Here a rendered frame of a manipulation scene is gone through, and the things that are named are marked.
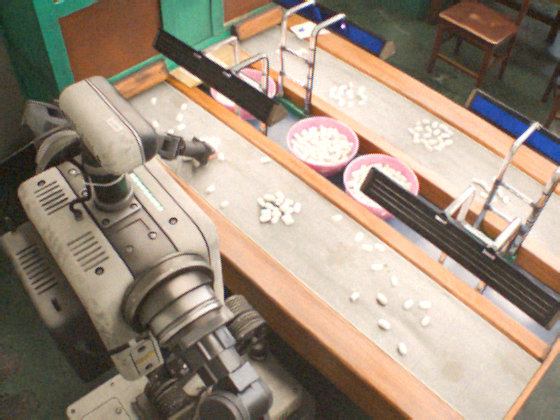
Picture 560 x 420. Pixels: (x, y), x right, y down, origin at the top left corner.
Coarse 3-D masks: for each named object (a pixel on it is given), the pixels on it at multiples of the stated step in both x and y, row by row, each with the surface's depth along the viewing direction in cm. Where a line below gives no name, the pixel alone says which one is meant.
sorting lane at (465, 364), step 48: (144, 96) 219; (240, 144) 202; (240, 192) 187; (288, 192) 188; (288, 240) 175; (336, 240) 176; (336, 288) 164; (384, 288) 165; (432, 288) 166; (384, 336) 154; (432, 336) 155; (480, 336) 155; (432, 384) 145; (480, 384) 145
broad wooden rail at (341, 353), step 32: (192, 192) 183; (224, 224) 175; (224, 256) 167; (256, 256) 168; (256, 288) 162; (288, 288) 161; (288, 320) 158; (320, 320) 154; (320, 352) 154; (352, 352) 148; (384, 352) 151; (352, 384) 151; (384, 384) 142; (416, 384) 143; (384, 416) 147; (416, 416) 137; (448, 416) 137
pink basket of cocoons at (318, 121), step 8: (304, 120) 208; (312, 120) 209; (320, 120) 210; (328, 120) 210; (336, 120) 209; (296, 128) 207; (304, 128) 210; (336, 128) 210; (344, 128) 208; (288, 136) 202; (352, 136) 205; (288, 144) 199; (352, 152) 203; (304, 160) 194; (312, 168) 197; (320, 168) 196; (328, 168) 196; (336, 168) 198; (328, 176) 202
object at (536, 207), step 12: (528, 132) 157; (516, 144) 154; (504, 168) 160; (552, 180) 149; (492, 192) 169; (516, 192) 162; (552, 192) 152; (540, 204) 157; (480, 216) 178; (504, 216) 171; (528, 216) 163; (528, 228) 166; (480, 240) 184; (492, 240) 182; (516, 240) 172; (516, 252) 175
